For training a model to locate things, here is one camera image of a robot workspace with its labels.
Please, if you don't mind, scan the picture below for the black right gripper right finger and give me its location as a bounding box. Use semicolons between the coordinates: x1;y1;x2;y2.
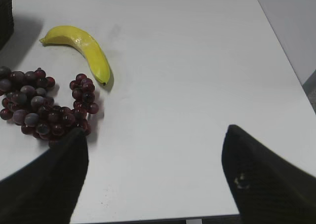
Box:
221;125;316;224

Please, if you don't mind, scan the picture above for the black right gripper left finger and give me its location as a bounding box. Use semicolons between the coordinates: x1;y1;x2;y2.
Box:
0;128;89;224

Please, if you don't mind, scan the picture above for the yellow banana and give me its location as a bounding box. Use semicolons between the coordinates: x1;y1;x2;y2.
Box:
39;25;111;85

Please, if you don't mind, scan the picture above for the black wicker basket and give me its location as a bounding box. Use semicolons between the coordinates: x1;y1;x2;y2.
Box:
0;0;14;49

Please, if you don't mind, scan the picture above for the red grape bunch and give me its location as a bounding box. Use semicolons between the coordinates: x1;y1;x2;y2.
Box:
0;66;99;146

